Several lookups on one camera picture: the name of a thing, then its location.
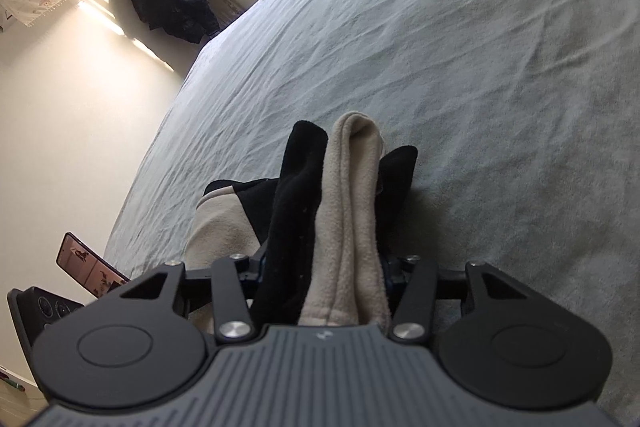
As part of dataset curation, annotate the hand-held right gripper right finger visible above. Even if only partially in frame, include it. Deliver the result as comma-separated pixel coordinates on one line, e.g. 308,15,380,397
379,254,537,343

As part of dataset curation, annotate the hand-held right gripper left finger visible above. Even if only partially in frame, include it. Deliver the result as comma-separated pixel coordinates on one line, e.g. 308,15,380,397
120,243,275,343

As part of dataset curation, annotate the black and beige fleece garment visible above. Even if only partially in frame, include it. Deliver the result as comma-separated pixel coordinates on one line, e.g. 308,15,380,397
185,109,419,337

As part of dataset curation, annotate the smartphone with lit screen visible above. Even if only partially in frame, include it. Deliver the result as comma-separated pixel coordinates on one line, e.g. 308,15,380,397
56,232,131,299

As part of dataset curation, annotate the black phone with camera lenses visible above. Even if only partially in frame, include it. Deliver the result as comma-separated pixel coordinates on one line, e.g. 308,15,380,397
7,286,87,360

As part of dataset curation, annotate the small green and red object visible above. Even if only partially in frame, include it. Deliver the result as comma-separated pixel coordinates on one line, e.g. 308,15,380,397
0,369,27,392

